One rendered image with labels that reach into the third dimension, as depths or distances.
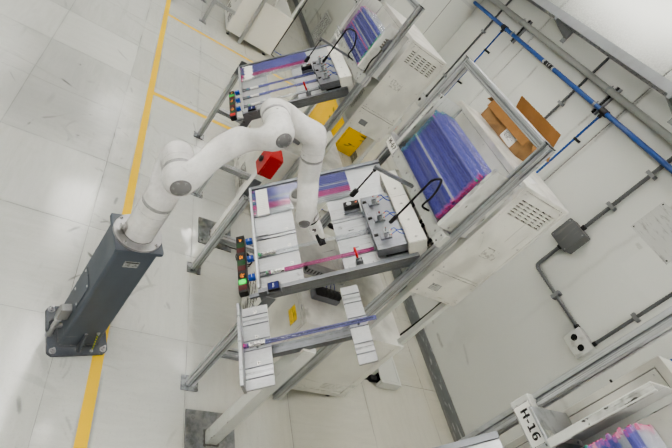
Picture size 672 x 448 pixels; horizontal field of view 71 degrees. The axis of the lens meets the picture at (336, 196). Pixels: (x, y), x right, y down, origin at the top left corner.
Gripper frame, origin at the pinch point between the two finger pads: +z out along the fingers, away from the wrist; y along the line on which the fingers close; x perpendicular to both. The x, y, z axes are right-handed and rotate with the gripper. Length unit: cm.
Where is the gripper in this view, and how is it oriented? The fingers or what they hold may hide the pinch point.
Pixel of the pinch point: (321, 240)
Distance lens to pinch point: 217.4
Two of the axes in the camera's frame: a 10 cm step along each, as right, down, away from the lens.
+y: -1.9, -6.5, 7.3
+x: -9.4, 3.4, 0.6
